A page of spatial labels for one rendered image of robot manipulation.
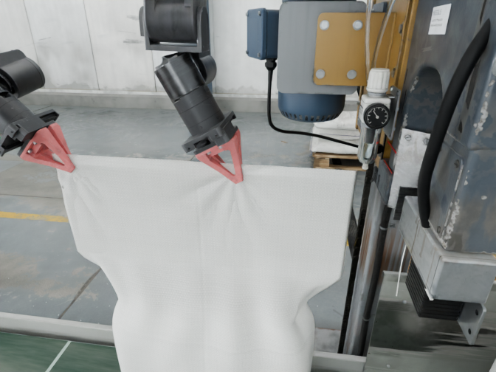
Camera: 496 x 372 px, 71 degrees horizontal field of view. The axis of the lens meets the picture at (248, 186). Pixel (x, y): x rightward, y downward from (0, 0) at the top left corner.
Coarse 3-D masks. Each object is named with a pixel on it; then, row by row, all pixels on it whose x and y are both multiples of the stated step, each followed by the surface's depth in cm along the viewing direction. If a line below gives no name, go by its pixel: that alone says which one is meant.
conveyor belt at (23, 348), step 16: (0, 336) 110; (16, 336) 110; (0, 352) 104; (16, 352) 104; (32, 352) 104; (48, 352) 104; (64, 352) 104; (80, 352) 104; (96, 352) 104; (112, 352) 104; (0, 368) 99; (16, 368) 99; (32, 368) 99; (48, 368) 99; (64, 368) 99; (80, 368) 99; (96, 368) 99; (112, 368) 99
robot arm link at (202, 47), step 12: (204, 12) 45; (144, 24) 46; (204, 24) 46; (204, 36) 46; (156, 48) 47; (168, 48) 46; (180, 48) 46; (192, 48) 46; (204, 48) 47; (204, 60) 53; (204, 72) 53; (204, 84) 54
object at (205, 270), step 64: (64, 192) 61; (128, 192) 59; (192, 192) 57; (256, 192) 55; (320, 192) 54; (128, 256) 65; (192, 256) 63; (256, 256) 61; (320, 256) 59; (128, 320) 63; (192, 320) 60; (256, 320) 60
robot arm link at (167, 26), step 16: (144, 0) 44; (160, 0) 44; (176, 0) 44; (192, 0) 43; (144, 16) 44; (160, 16) 44; (176, 16) 43; (192, 16) 43; (160, 32) 45; (176, 32) 45; (192, 32) 44
